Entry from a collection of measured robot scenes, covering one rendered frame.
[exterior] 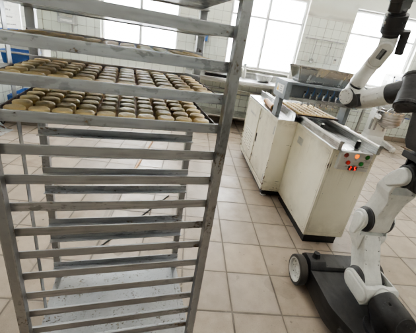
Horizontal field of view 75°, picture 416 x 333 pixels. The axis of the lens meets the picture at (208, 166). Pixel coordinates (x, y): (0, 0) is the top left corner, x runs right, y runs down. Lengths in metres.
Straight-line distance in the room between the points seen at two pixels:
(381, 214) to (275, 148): 1.29
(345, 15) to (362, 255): 5.03
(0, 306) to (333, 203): 2.20
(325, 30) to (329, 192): 4.27
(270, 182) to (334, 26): 3.96
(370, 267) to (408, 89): 0.98
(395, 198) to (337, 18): 4.84
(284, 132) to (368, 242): 1.29
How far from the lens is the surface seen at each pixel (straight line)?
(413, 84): 1.38
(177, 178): 0.88
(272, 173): 2.81
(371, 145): 2.29
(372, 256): 1.85
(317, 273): 1.96
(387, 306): 1.73
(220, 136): 0.82
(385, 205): 1.69
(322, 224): 2.40
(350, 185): 2.30
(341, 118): 3.01
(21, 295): 1.14
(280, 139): 2.69
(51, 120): 0.82
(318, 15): 6.02
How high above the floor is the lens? 1.37
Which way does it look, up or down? 24 degrees down
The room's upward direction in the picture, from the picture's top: 9 degrees clockwise
